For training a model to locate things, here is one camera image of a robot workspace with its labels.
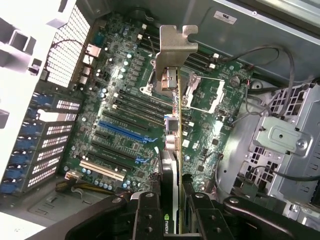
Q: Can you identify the white PCI expansion slot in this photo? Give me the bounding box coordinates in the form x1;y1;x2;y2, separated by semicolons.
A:
79;159;126;182

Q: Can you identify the long black expansion slot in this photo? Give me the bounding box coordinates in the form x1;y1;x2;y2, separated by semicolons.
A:
101;109;149;133
91;141;141;161
83;151;136;171

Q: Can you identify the blue expansion slot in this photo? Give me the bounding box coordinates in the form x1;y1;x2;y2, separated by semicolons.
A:
98;121;157;143

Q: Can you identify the short black expansion slot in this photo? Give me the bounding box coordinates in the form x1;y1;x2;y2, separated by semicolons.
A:
92;131;111;141

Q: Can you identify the black RAM slot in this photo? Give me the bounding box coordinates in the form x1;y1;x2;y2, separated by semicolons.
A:
137;34;215;70
139;29;217;65
114;92;174;119
113;99;172;124
141;23;220;60
136;39;213;75
116;87;176;113

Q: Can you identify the silver disk bay cage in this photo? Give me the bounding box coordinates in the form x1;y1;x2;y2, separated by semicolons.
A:
249;82;320;201

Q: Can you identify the perforated metal slot cover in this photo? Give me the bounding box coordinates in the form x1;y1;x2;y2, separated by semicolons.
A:
26;173;57;188
46;124;73;135
56;99;81;112
31;163;60;177
41;136;70;149
36;149;62;163

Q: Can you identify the silver socket cover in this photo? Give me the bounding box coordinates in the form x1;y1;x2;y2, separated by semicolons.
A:
182;72;226;113

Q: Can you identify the CPU socket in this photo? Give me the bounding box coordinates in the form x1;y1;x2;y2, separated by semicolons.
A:
139;52;181;97

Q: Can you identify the green motherboard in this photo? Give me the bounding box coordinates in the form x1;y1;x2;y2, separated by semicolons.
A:
58;12;253;198

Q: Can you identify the grey computer tower case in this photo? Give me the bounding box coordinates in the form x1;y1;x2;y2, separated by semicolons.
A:
0;0;320;240

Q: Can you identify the braided yellow black power cable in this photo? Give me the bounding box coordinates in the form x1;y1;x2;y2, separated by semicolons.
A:
56;179;115;199

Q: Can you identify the black wire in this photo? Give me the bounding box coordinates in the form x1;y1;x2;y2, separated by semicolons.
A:
216;44;296;121

